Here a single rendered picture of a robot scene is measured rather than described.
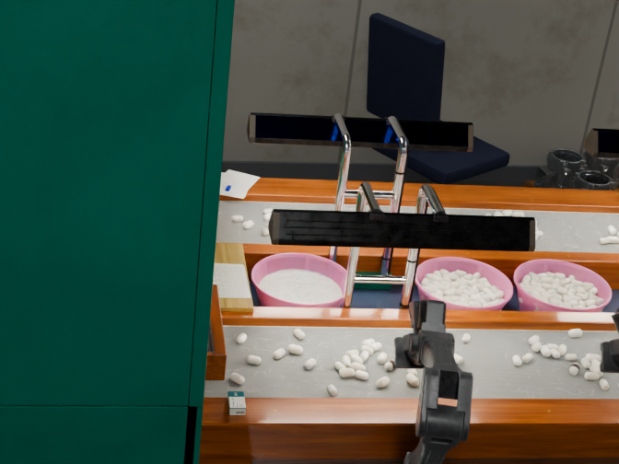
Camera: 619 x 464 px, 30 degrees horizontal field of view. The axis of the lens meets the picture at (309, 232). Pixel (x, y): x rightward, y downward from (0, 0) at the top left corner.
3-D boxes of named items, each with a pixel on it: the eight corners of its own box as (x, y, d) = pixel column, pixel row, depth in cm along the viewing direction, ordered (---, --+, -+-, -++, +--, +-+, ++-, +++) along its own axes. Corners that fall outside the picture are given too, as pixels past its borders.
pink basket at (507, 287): (526, 327, 310) (533, 296, 306) (446, 346, 298) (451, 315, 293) (468, 279, 330) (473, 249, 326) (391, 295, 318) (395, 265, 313)
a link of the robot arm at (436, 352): (414, 323, 236) (426, 378, 206) (457, 329, 236) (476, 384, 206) (405, 379, 239) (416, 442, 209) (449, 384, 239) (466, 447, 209)
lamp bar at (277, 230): (534, 252, 270) (541, 226, 267) (271, 246, 259) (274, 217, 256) (524, 236, 277) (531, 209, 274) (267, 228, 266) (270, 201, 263)
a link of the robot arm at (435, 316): (409, 302, 246) (416, 294, 234) (449, 306, 246) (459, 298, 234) (404, 355, 243) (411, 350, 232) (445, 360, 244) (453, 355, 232)
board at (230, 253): (253, 312, 286) (253, 307, 285) (192, 311, 283) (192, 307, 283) (241, 247, 314) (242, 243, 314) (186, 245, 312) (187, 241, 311)
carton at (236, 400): (245, 415, 249) (246, 408, 248) (228, 415, 248) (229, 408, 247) (242, 399, 254) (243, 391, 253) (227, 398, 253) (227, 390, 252)
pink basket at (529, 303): (618, 340, 310) (626, 310, 305) (523, 339, 305) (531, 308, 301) (584, 288, 333) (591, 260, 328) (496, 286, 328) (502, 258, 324)
